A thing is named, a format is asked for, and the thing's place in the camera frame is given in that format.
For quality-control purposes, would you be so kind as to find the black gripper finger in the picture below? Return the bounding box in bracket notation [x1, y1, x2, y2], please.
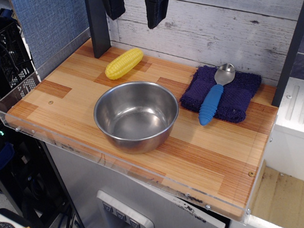
[145, 0, 169, 29]
[108, 0, 125, 20]

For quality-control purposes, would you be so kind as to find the yellow plastic corn cob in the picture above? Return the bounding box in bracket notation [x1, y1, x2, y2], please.
[105, 48, 143, 80]

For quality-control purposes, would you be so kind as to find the stainless steel pot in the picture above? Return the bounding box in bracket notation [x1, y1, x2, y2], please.
[93, 81, 179, 154]

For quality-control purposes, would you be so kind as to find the blue fabric panel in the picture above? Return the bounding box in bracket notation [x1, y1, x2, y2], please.
[11, 0, 88, 68]

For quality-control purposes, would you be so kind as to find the black perforated crate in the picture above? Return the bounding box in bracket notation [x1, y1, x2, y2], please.
[0, 20, 34, 95]

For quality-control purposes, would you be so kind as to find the clear acrylic table guard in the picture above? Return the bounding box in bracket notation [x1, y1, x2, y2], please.
[0, 40, 277, 228]

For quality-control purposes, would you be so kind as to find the silver control panel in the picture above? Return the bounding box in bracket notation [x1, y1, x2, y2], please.
[96, 190, 154, 228]

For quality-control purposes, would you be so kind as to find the dark grey left post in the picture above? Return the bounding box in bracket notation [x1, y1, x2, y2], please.
[84, 0, 111, 59]

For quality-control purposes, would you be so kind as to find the dark grey post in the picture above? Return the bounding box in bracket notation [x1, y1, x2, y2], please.
[272, 1, 304, 107]
[84, 0, 111, 59]

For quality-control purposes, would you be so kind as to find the blue handled metal spoon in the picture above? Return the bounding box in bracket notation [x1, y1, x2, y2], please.
[199, 63, 236, 126]

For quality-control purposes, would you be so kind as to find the dark grey right post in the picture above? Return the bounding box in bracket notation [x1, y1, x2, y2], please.
[272, 1, 304, 107]

